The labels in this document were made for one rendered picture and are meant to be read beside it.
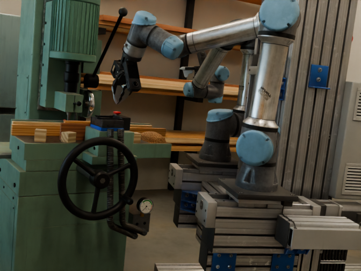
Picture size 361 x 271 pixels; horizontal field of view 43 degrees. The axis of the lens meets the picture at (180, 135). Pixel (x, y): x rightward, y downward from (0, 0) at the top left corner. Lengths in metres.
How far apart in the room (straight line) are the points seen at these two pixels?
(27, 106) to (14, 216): 0.50
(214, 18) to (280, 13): 3.40
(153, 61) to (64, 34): 2.77
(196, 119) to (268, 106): 3.34
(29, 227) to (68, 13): 0.79
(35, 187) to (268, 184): 0.82
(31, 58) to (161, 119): 2.74
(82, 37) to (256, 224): 0.93
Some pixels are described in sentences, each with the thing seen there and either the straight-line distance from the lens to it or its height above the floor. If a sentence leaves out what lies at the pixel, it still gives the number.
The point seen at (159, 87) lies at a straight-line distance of 3.90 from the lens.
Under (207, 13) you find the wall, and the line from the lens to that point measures 4.78.
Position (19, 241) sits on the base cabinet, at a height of 0.55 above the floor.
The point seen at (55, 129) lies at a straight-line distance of 1.83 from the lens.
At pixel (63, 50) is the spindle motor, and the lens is 1.76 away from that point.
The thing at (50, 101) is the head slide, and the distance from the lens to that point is 1.91.
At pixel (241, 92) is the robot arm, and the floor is 1.13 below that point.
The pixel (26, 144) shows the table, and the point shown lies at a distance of 1.64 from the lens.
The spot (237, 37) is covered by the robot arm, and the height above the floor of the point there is 1.33.
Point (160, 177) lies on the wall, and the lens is 4.69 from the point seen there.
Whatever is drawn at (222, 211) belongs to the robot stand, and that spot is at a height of 0.74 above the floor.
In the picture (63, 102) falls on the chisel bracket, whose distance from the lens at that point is 1.80.
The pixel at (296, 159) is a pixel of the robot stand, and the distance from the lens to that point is 1.85.
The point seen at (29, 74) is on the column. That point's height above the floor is 1.12.
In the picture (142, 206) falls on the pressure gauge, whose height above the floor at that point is 0.66.
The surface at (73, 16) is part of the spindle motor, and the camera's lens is 1.76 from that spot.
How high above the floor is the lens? 1.19
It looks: 8 degrees down
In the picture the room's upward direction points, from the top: 6 degrees clockwise
